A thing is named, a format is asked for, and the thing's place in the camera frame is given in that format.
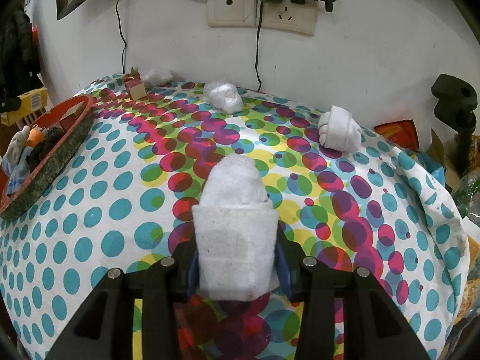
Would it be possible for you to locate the black puffer jacket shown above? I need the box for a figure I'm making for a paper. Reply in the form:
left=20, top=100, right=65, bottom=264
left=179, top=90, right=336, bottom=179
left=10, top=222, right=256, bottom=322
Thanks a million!
left=0, top=0, right=42, bottom=102

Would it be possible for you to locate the black clamp stand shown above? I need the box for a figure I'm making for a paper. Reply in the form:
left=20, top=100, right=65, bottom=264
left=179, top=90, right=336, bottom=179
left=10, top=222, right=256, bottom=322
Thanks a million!
left=431, top=74, right=480, bottom=167

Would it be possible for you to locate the crumpled white plastic bag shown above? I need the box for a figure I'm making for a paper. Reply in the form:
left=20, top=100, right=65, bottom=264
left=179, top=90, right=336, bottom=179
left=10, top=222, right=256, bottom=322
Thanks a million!
left=203, top=81, right=244, bottom=114

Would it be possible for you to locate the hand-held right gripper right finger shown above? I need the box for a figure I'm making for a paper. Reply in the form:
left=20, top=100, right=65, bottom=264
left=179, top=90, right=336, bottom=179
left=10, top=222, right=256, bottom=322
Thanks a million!
left=275, top=221, right=430, bottom=360

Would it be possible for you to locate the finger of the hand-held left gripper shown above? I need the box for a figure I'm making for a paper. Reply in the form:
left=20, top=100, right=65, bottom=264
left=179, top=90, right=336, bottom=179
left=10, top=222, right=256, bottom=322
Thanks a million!
left=0, top=97, right=21, bottom=114

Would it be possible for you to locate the green printed plastic bag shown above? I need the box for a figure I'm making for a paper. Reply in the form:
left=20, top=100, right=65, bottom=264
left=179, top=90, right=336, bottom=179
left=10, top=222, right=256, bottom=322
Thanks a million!
left=452, top=172, right=480, bottom=229

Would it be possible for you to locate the thin black hanging cable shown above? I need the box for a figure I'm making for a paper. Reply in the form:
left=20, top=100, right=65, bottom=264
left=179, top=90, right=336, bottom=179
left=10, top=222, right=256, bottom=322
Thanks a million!
left=115, top=0, right=129, bottom=74

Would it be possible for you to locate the black plastic glove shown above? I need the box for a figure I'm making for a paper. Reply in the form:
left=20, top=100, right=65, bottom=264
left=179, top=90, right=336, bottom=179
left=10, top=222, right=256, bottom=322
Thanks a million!
left=30, top=127, right=64, bottom=169

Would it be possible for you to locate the orange toy duck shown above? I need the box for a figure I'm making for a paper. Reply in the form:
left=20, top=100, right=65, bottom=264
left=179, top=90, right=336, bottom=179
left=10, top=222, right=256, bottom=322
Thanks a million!
left=27, top=124, right=47, bottom=147

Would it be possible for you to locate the black adapter cable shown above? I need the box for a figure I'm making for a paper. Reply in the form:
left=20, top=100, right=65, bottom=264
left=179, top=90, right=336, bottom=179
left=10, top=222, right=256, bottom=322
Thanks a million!
left=254, top=2, right=264, bottom=91

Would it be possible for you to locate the crumpled white tissue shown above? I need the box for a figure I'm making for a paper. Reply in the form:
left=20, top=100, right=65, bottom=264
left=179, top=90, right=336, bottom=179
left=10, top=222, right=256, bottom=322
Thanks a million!
left=140, top=68, right=174, bottom=87

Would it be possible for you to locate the white wall outlet plate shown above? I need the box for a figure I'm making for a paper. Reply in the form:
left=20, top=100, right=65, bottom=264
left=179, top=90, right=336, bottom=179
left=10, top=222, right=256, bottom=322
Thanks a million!
left=207, top=0, right=317, bottom=37

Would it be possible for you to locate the blue cloth with striped edge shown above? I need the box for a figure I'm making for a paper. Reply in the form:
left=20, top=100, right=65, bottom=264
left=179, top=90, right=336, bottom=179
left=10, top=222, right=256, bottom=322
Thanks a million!
left=4, top=146, right=35, bottom=196

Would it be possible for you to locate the red packet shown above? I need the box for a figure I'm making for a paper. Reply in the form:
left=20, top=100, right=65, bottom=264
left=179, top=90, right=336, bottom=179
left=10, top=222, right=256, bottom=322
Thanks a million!
left=374, top=120, right=419, bottom=151

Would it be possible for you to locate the brown cardboard box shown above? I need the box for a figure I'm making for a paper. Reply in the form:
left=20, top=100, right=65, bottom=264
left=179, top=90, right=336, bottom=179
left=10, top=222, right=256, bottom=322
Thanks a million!
left=429, top=127, right=464, bottom=181

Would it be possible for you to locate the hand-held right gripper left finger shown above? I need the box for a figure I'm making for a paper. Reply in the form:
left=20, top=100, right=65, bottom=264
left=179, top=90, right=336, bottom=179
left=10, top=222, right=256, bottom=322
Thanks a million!
left=45, top=242, right=199, bottom=360

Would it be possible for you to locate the small red box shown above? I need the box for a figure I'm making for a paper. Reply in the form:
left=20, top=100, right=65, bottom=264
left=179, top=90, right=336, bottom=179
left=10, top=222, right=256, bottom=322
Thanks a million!
left=124, top=75, right=147, bottom=101

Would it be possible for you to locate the red round tray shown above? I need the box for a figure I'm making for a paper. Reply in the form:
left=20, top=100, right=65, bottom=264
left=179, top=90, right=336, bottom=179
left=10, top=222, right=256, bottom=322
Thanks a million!
left=0, top=95, right=96, bottom=221

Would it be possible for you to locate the rolled white sock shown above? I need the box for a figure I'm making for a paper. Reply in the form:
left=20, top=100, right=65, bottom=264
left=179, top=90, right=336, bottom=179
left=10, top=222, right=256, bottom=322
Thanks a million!
left=318, top=106, right=362, bottom=153

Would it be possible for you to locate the white sock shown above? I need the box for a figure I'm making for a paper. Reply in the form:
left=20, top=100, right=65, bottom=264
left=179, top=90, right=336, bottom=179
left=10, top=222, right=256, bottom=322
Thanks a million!
left=318, top=106, right=362, bottom=153
left=191, top=154, right=280, bottom=302
left=3, top=125, right=31, bottom=175

